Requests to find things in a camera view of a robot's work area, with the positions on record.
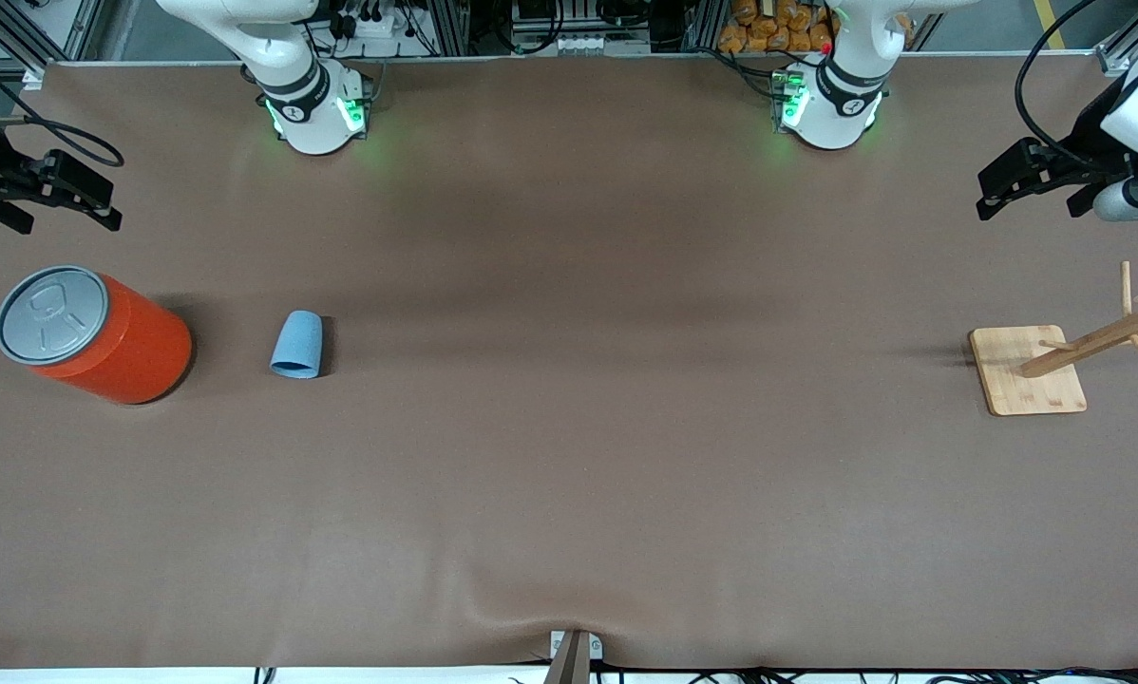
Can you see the white power strip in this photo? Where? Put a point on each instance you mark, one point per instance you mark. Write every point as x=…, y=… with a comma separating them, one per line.
x=379, y=26

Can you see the brown table mat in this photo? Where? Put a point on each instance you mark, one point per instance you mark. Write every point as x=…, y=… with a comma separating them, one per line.
x=569, y=427

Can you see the large orange can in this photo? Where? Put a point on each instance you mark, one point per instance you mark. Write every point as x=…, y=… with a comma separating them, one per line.
x=123, y=351

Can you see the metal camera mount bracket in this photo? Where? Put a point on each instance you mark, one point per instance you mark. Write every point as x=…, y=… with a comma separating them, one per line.
x=574, y=655

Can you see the wooden cup rack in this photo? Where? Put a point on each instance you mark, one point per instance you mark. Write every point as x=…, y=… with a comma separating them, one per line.
x=1025, y=380

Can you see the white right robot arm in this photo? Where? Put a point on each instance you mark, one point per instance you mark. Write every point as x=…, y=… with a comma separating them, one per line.
x=308, y=104

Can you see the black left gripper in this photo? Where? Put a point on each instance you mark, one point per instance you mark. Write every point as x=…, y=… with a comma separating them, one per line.
x=1093, y=133

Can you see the aluminium frame profile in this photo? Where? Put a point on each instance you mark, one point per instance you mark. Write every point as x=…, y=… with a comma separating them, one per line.
x=18, y=38
x=1122, y=52

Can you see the white socket bar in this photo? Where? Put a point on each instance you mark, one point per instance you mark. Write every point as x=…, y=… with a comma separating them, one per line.
x=597, y=43

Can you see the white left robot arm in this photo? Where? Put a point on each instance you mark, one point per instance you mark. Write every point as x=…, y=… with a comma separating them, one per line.
x=830, y=104

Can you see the light blue cup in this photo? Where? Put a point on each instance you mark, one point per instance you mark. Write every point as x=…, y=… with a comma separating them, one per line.
x=298, y=344

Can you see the orange packets pile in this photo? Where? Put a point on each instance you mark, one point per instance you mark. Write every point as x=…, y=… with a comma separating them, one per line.
x=768, y=33

